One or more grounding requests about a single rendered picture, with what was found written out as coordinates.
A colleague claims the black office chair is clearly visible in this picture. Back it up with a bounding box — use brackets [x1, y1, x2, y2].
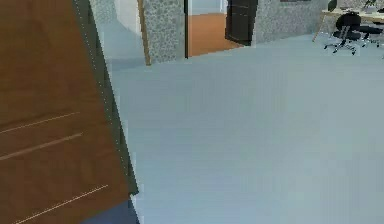
[323, 11, 363, 56]

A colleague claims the brown wooden room door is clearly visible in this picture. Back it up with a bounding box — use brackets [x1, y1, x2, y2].
[0, 0, 140, 224]

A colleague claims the black swivel stool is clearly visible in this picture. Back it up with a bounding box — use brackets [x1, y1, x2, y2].
[357, 25, 384, 48]

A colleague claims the dark brown room door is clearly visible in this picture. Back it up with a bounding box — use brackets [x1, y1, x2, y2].
[225, 0, 259, 47]

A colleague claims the light wooden desk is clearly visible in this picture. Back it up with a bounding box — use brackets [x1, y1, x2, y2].
[312, 8, 384, 43]

